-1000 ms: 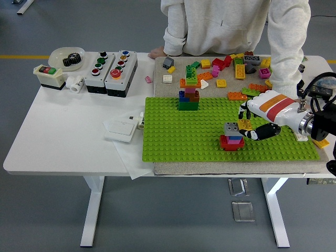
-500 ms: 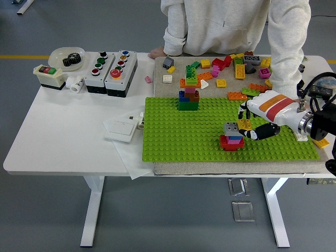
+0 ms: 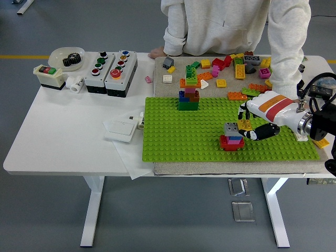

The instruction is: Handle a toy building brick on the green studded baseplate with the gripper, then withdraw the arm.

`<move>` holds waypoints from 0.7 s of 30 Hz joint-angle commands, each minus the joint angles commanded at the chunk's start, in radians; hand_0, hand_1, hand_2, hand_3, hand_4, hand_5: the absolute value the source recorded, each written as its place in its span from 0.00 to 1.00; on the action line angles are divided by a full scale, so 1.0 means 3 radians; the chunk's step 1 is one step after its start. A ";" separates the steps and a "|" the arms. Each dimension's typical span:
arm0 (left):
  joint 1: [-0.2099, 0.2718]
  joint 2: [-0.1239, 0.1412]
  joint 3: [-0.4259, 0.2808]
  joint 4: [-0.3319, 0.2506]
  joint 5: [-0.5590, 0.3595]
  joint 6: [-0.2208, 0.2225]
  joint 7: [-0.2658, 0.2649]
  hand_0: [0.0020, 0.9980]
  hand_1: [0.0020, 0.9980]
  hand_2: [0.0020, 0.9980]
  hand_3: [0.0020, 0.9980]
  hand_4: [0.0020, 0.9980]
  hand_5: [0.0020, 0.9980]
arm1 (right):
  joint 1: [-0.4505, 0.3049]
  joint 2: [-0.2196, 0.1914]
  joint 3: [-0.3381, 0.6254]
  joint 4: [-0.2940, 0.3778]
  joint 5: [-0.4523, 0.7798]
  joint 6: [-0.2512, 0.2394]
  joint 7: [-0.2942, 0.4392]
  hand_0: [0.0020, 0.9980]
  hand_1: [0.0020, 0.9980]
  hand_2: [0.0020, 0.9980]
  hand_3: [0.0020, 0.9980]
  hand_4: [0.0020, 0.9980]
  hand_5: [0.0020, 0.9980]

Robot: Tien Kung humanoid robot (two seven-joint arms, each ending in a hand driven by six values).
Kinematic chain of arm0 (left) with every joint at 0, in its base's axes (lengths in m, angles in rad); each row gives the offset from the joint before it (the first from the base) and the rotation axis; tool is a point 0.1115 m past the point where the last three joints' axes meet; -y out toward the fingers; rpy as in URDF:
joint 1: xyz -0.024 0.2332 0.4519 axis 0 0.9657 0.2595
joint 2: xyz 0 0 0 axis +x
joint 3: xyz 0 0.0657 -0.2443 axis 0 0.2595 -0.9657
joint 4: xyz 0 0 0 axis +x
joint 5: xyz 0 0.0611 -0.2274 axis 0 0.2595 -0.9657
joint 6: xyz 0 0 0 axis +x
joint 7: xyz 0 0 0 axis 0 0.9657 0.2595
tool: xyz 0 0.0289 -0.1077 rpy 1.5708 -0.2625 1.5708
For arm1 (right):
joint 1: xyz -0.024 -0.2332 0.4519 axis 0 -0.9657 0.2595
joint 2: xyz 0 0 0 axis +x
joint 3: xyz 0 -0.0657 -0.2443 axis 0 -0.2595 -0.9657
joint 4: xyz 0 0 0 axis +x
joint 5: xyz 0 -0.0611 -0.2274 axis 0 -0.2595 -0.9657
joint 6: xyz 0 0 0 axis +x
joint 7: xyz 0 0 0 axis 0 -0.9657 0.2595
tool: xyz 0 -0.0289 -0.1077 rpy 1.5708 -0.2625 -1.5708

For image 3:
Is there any light grey long toy brick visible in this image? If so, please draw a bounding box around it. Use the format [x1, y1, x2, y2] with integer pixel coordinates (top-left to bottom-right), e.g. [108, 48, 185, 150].
[224, 122, 241, 137]

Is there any person's right hand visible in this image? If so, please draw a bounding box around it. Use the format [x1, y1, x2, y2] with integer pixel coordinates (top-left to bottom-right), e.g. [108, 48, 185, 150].
[147, 47, 166, 59]

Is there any white pipe tee fitting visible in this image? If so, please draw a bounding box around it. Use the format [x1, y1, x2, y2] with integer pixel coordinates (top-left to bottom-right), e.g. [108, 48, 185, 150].
[65, 75, 85, 93]

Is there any green studded baseplate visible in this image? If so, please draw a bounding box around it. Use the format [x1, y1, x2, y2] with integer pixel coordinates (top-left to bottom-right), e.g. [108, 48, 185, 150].
[142, 96, 320, 162]

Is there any grey-brown mat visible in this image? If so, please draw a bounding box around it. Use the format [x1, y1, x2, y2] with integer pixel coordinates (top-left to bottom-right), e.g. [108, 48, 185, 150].
[153, 56, 331, 176]

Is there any person's left hand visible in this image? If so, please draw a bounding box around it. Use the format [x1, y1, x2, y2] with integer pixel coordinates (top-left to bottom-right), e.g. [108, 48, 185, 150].
[290, 97, 312, 106]

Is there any yellow long toy brick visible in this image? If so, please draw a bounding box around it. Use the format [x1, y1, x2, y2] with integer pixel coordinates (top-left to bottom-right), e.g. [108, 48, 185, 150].
[234, 64, 247, 80]

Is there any dark green toy brick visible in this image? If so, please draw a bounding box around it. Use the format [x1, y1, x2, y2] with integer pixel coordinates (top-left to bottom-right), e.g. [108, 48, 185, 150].
[178, 100, 200, 111]

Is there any red wide toy brick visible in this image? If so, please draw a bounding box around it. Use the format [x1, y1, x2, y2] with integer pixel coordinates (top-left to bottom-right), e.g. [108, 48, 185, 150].
[219, 134, 245, 152]

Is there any black electronic device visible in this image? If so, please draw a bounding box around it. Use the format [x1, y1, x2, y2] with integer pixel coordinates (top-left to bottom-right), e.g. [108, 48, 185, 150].
[307, 83, 334, 102]

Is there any white table leg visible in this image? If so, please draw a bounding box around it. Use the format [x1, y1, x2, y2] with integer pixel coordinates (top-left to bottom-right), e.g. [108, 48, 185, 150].
[261, 177, 291, 249]
[80, 176, 106, 248]

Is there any blue item in bag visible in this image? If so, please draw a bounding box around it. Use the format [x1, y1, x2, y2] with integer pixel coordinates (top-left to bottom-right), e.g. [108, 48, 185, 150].
[313, 77, 336, 87]

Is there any dark grey long toy brick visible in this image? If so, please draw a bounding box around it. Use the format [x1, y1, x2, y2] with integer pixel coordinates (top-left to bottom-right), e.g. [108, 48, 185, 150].
[243, 55, 262, 66]

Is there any metal floor plate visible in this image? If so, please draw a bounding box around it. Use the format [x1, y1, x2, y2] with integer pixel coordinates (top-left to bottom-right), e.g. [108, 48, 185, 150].
[227, 177, 250, 197]
[231, 201, 256, 223]

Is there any person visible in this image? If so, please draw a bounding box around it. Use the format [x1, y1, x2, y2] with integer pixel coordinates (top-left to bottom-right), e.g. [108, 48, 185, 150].
[160, 0, 312, 57]

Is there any lime green long toy brick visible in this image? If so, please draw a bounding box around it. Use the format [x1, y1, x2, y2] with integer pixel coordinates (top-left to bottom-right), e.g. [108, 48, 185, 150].
[241, 87, 264, 97]

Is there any white paper sheet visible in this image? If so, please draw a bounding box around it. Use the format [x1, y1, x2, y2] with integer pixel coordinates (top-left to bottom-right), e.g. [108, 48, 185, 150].
[102, 117, 155, 181]

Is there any white wall switch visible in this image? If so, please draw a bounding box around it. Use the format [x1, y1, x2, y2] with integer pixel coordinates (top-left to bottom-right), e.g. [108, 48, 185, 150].
[104, 119, 139, 144]

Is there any grey three-button control box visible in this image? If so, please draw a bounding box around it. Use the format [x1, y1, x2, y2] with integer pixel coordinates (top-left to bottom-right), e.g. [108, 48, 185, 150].
[84, 51, 116, 95]

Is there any orange flat toy brick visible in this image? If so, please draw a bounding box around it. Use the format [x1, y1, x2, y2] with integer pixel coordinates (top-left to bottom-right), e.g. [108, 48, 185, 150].
[180, 78, 202, 89]

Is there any white plastic bowl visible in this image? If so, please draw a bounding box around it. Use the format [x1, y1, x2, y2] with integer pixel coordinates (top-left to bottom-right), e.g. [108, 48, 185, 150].
[48, 46, 86, 72]

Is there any grey emergency stop control box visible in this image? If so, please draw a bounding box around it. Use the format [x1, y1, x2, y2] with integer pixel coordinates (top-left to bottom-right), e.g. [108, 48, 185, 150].
[104, 49, 139, 98]

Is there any robot right hand white shell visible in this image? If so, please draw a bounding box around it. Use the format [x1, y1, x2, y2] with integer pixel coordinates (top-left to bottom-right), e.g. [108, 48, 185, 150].
[237, 91, 308, 142]

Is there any white frame foot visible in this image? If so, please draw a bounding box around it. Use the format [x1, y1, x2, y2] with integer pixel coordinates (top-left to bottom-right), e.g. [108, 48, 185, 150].
[16, 0, 35, 15]

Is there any red green rocker switch box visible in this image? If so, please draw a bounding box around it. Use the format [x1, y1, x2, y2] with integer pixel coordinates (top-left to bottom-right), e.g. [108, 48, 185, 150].
[33, 64, 66, 91]

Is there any small white printed pipe fitting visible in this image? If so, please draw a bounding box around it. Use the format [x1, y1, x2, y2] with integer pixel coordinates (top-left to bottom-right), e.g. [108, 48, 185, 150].
[137, 111, 146, 130]

